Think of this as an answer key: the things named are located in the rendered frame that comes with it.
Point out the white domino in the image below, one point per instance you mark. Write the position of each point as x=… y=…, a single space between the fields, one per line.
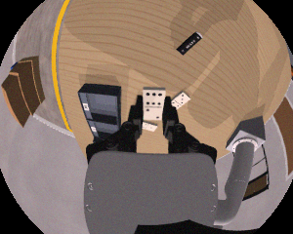
x=149 y=126
x=153 y=102
x=180 y=99

